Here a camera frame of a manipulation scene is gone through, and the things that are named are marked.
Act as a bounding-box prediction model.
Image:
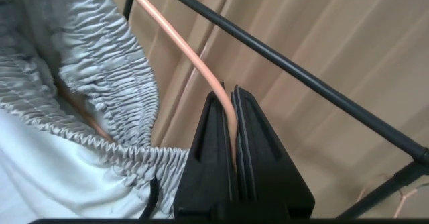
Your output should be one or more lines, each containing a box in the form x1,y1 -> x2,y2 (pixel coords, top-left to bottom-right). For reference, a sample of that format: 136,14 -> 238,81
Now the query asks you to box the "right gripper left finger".
173,82 -> 239,219

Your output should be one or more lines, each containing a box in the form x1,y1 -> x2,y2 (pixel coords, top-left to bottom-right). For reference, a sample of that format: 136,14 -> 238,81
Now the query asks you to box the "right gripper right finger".
230,85 -> 316,219

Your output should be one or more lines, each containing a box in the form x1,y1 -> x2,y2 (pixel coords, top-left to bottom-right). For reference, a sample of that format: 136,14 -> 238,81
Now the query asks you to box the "black clothes rack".
122,0 -> 429,219

